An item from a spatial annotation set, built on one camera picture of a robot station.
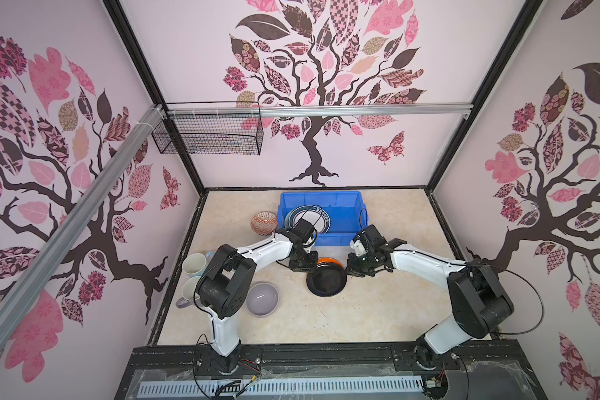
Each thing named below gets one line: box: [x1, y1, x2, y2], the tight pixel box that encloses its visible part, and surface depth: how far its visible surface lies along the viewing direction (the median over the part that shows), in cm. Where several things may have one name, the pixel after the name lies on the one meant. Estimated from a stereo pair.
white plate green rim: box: [284, 205, 331, 234], surface depth 109 cm
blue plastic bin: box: [276, 190, 369, 246], surface depth 111 cm
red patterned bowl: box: [250, 210, 278, 236], surface depth 106 cm
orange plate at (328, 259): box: [317, 256, 344, 267], surface depth 98 cm
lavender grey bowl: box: [245, 282, 280, 318], surface depth 85 cm
